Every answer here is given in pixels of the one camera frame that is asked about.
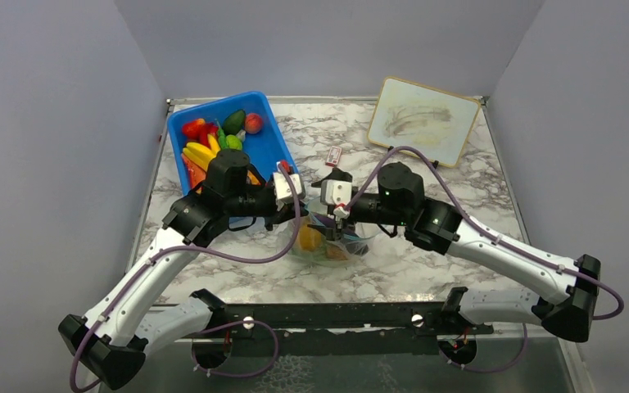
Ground brown toy kiwi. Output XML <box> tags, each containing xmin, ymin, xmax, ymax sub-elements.
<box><xmin>325</xmin><ymin>244</ymin><xmax>349</xmax><ymax>261</ymax></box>

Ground orange toy carrot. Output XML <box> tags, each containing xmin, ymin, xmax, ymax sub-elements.
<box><xmin>181</xmin><ymin>153</ymin><xmax>206</xmax><ymax>189</ymax></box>

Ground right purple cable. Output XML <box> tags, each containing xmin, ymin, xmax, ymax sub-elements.
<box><xmin>344</xmin><ymin>145</ymin><xmax>625</xmax><ymax>375</ymax></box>

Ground orange toy lemon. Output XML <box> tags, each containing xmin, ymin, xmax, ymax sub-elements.
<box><xmin>296</xmin><ymin>224</ymin><xmax>324</xmax><ymax>252</ymax></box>

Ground blue plastic bin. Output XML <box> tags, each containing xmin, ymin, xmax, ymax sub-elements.
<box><xmin>167</xmin><ymin>91</ymin><xmax>297</xmax><ymax>194</ymax></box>

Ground clear zip top bag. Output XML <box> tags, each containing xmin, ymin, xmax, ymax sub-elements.
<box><xmin>288</xmin><ymin>199</ymin><xmax>381</xmax><ymax>267</ymax></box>

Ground red toy bell pepper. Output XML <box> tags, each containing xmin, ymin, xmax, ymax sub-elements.
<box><xmin>182</xmin><ymin>118</ymin><xmax>219</xmax><ymax>147</ymax></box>

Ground yellow toy banana bunch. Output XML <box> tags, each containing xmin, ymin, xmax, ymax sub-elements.
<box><xmin>183</xmin><ymin>133</ymin><xmax>221</xmax><ymax>171</ymax></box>

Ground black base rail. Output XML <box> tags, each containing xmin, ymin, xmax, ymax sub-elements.
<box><xmin>190</xmin><ymin>289</ymin><xmax>494</xmax><ymax>359</ymax></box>

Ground green toy avocado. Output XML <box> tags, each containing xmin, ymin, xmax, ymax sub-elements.
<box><xmin>222</xmin><ymin>110</ymin><xmax>247</xmax><ymax>135</ymax></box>

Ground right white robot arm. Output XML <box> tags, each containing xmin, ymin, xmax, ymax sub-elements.
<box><xmin>313</xmin><ymin>163</ymin><xmax>601</xmax><ymax>342</ymax></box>

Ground small red white box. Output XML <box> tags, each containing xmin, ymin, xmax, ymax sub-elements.
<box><xmin>325</xmin><ymin>146</ymin><xmax>342</xmax><ymax>167</ymax></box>

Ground green toy lettuce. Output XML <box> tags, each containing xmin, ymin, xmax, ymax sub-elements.
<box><xmin>302</xmin><ymin>246</ymin><xmax>347</xmax><ymax>265</ymax></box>

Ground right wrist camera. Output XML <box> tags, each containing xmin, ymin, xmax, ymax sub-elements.
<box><xmin>320</xmin><ymin>180</ymin><xmax>352</xmax><ymax>210</ymax></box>

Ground small whiteboard with wooden frame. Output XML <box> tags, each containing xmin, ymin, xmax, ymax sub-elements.
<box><xmin>367</xmin><ymin>76</ymin><xmax>481</xmax><ymax>168</ymax></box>

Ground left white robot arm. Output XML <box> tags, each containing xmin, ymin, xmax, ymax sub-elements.
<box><xmin>58</xmin><ymin>149</ymin><xmax>305</xmax><ymax>392</ymax></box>

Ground light green toy cabbage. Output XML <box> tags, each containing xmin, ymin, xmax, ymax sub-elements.
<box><xmin>225</xmin><ymin>135</ymin><xmax>242</xmax><ymax>151</ymax></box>

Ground green toy chili pepper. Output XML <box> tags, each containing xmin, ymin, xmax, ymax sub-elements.
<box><xmin>215</xmin><ymin>120</ymin><xmax>229</xmax><ymax>149</ymax></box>

